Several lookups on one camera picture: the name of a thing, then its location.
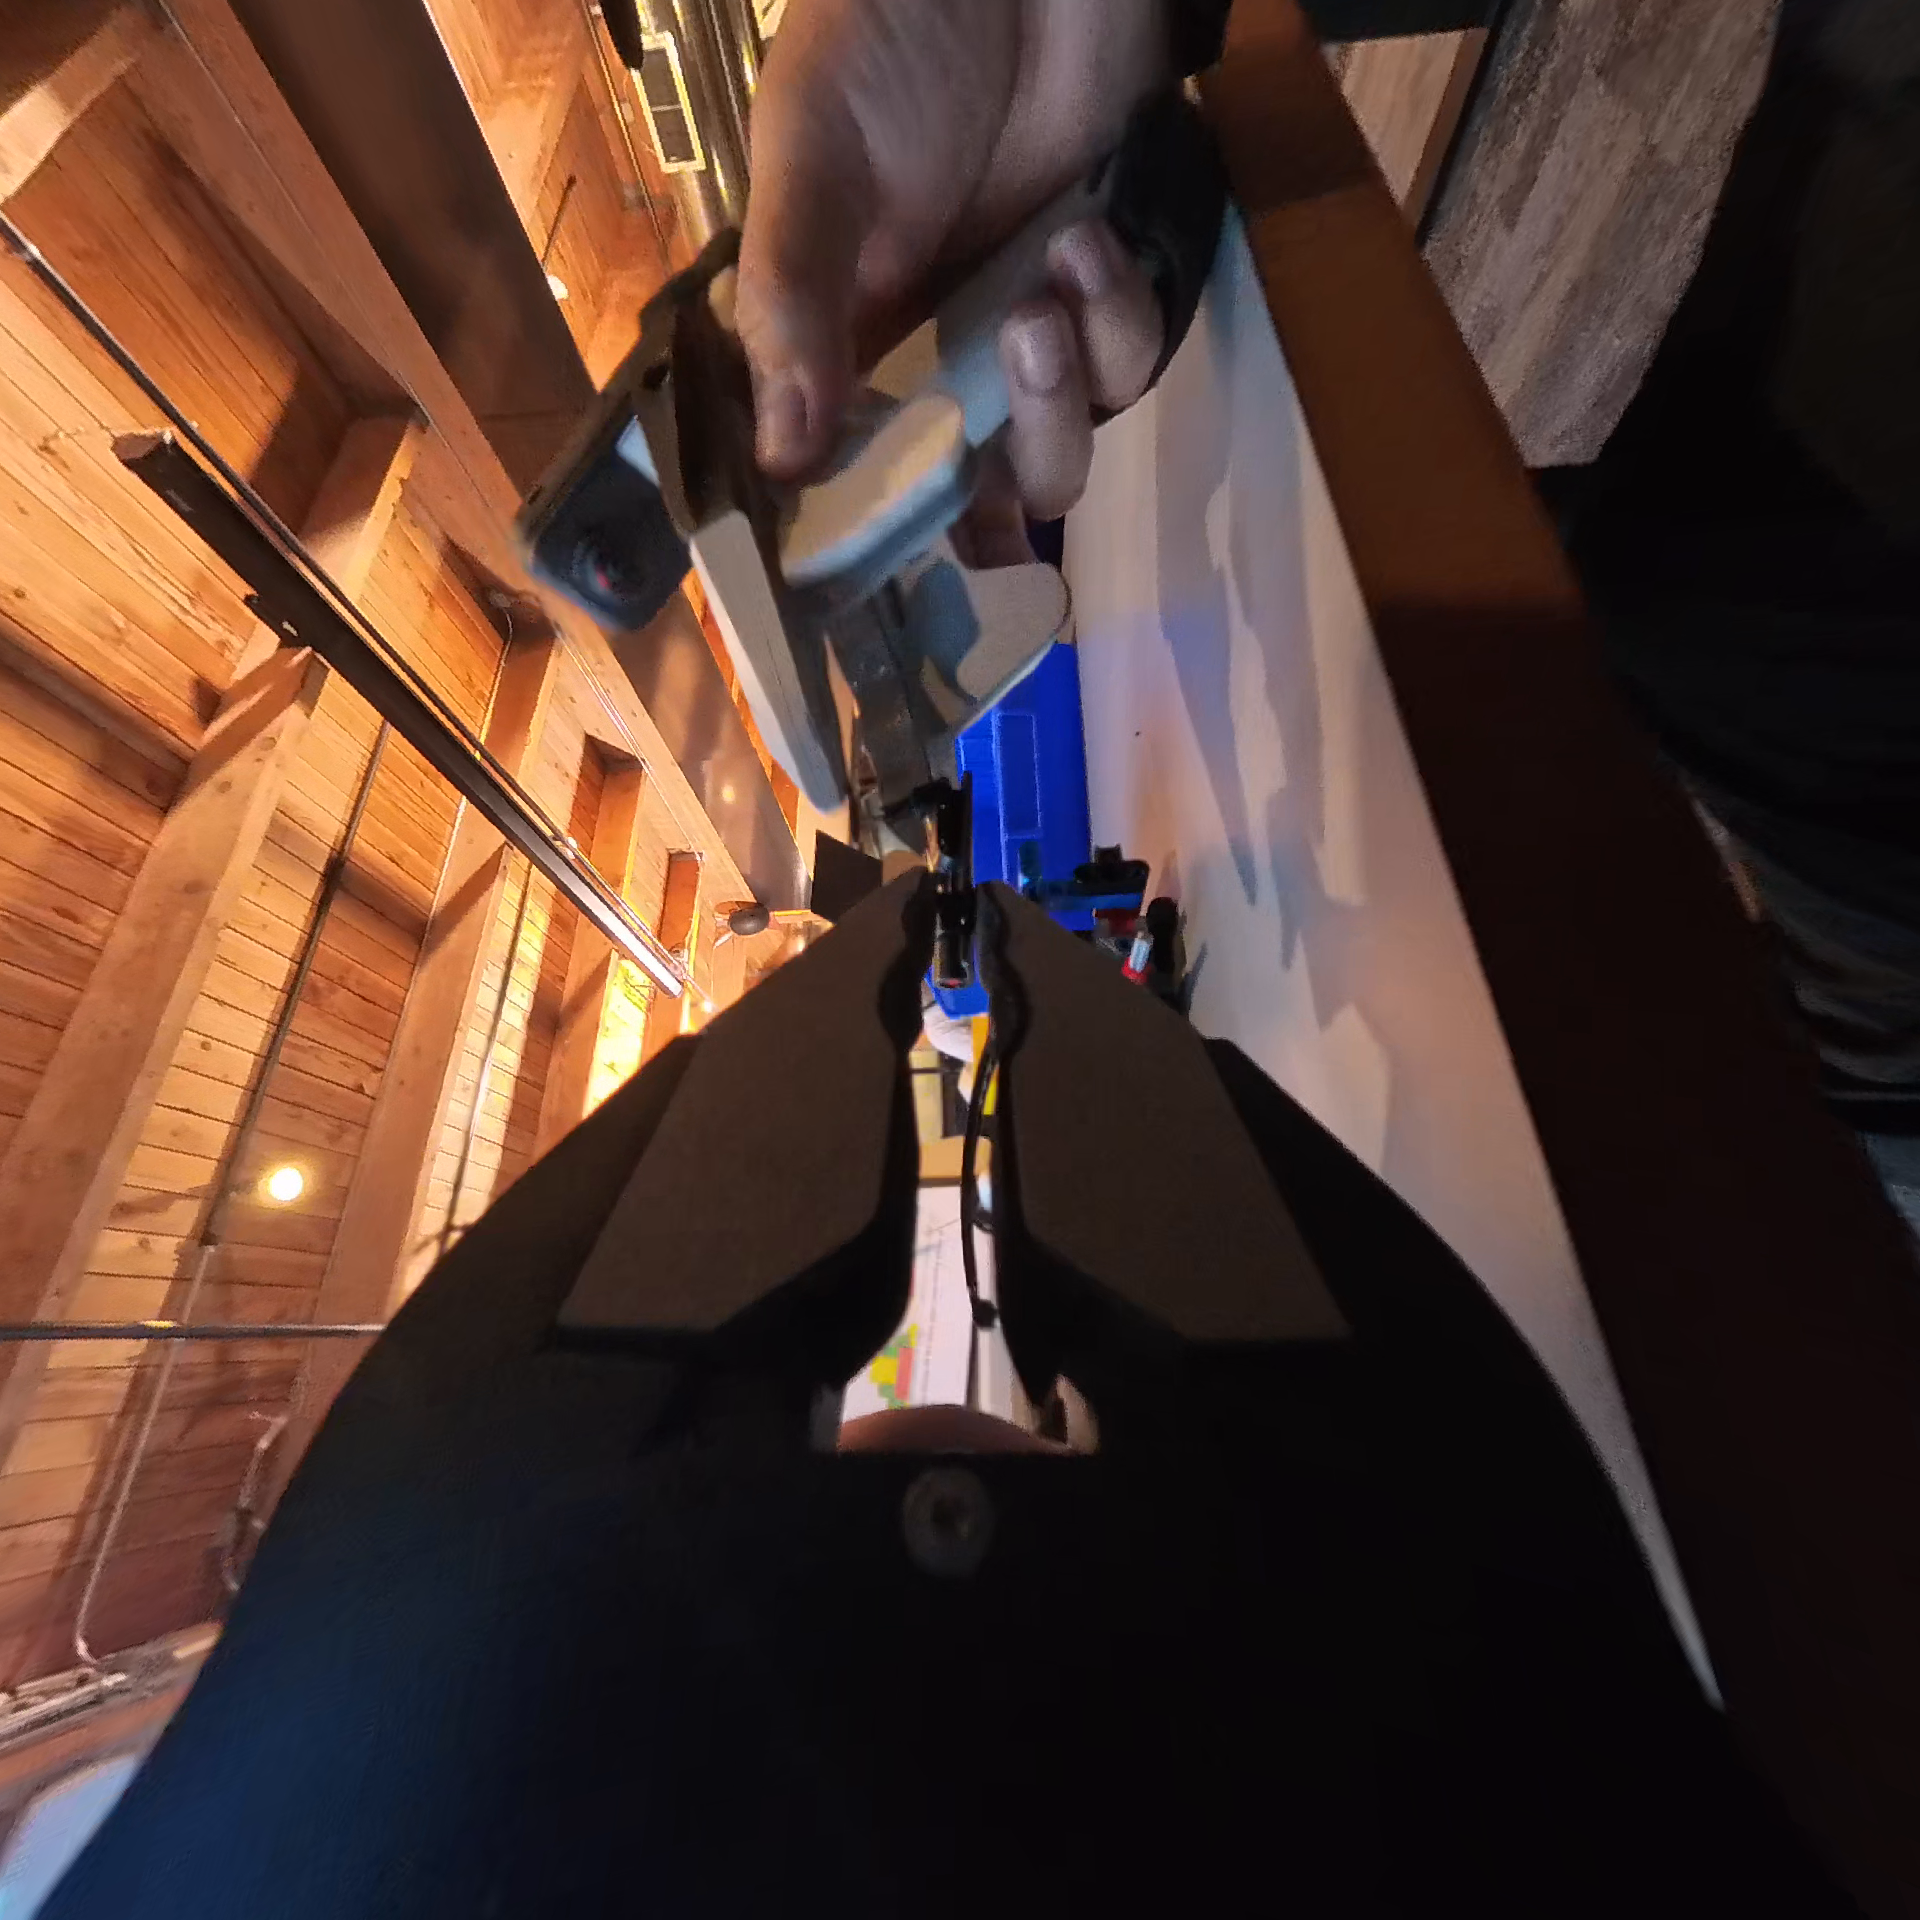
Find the grey desk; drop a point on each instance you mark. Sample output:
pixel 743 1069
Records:
pixel 1351 749

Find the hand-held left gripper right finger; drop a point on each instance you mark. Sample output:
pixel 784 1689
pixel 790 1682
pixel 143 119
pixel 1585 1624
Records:
pixel 1155 1171

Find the person's black clothing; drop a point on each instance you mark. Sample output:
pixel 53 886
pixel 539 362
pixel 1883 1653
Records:
pixel 1755 526

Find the person's right forearm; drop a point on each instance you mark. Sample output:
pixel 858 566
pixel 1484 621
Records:
pixel 1351 16

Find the round ceiling lamp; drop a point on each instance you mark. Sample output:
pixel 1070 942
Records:
pixel 284 1184

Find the black brick connector piece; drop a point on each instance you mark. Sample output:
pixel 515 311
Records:
pixel 950 902

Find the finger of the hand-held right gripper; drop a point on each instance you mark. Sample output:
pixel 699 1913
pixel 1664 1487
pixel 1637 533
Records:
pixel 780 660
pixel 900 706

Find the toy brick car model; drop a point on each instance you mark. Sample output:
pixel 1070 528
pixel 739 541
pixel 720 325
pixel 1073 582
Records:
pixel 1116 918

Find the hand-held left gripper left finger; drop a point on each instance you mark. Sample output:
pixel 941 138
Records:
pixel 749 1156

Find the printed instruction sheet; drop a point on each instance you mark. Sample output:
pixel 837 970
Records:
pixel 930 1351

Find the black ceiling track rail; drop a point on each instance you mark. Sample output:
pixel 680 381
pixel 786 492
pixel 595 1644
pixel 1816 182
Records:
pixel 392 677

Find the blue plastic bin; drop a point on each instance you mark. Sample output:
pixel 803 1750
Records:
pixel 1027 764

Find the person's right hand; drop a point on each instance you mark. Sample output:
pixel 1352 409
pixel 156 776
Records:
pixel 900 152

